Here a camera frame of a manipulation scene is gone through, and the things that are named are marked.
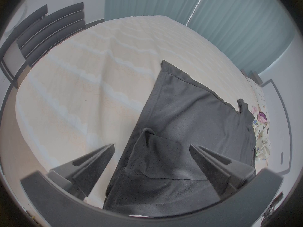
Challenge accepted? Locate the blue-green curtain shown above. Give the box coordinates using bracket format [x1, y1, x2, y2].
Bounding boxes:
[187, 0, 296, 74]
[104, 0, 210, 28]

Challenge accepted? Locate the black T-shirt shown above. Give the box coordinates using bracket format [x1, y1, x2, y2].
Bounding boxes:
[102, 60, 258, 218]

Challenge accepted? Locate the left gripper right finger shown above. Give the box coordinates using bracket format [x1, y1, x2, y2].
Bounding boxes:
[189, 144, 257, 201]

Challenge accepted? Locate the grey bedside table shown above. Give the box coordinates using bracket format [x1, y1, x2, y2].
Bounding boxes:
[240, 69, 263, 84]

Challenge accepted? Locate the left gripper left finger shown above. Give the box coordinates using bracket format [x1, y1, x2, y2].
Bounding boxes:
[48, 144, 115, 200]

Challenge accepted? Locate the white printed pillow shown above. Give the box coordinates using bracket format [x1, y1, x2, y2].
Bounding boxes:
[246, 78, 269, 113]

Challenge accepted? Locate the bed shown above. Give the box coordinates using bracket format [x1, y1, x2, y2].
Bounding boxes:
[15, 14, 294, 205]

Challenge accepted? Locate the white printed garment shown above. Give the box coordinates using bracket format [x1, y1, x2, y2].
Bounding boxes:
[251, 121, 271, 160]

